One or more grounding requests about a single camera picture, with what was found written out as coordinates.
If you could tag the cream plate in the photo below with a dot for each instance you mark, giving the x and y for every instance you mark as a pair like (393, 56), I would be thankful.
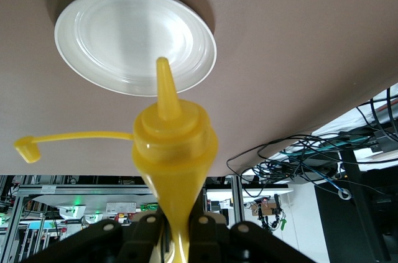
(118, 36)

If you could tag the aluminium frame rack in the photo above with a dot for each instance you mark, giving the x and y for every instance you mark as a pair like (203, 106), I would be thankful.
(77, 189)

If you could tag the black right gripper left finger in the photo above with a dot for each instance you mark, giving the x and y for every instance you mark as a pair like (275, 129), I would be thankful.
(93, 244)

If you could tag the yellow squeeze bottle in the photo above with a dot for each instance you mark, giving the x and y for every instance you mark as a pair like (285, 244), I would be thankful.
(174, 151)

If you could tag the black table leg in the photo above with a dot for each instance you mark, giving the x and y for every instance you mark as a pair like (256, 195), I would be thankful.
(357, 213)

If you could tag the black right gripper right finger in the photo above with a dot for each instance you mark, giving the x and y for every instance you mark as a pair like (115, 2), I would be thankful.
(248, 244)

